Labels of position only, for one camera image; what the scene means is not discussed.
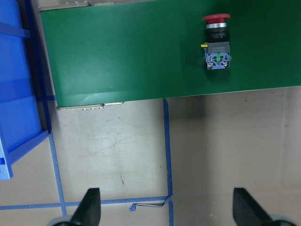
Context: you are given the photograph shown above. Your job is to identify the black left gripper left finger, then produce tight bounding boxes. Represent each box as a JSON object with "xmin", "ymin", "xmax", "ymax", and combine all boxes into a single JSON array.
[{"xmin": 70, "ymin": 188, "xmax": 101, "ymax": 226}]

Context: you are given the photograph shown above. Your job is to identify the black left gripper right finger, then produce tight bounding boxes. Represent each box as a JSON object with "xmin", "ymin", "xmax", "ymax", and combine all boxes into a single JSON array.
[{"xmin": 232, "ymin": 188, "xmax": 277, "ymax": 226}]

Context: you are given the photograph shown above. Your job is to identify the red mushroom push button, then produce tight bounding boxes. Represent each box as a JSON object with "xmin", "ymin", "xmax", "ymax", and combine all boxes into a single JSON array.
[{"xmin": 201, "ymin": 13, "xmax": 232, "ymax": 71}]

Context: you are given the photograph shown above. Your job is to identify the blue plastic bin left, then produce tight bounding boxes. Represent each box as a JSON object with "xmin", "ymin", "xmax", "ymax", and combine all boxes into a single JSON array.
[{"xmin": 0, "ymin": 0, "xmax": 47, "ymax": 181}]

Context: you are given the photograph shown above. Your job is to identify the green conveyor belt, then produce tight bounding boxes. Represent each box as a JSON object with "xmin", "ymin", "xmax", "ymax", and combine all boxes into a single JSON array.
[{"xmin": 41, "ymin": 0, "xmax": 301, "ymax": 108}]

